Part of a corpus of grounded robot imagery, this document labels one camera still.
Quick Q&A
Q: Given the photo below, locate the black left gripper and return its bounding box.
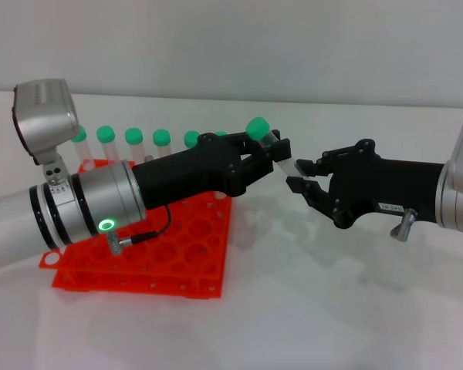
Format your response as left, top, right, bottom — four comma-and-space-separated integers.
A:
132, 129, 292, 211

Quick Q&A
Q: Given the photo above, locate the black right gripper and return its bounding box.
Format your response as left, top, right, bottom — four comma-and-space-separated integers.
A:
286, 138, 447, 231

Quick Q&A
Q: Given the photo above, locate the orange plastic test tube rack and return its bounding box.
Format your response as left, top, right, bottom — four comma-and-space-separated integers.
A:
37, 158, 233, 300

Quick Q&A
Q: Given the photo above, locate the silver plug on right gripper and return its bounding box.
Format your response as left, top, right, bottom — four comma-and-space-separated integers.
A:
389, 207, 418, 243

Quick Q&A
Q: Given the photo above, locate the black cable with silver plug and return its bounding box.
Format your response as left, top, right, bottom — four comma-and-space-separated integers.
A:
106, 203, 173, 256

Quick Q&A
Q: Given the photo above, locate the silver camera mount bracket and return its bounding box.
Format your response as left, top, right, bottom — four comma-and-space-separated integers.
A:
42, 148, 69, 190

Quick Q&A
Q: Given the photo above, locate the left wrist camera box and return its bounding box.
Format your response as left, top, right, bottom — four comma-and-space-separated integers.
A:
11, 78, 80, 167

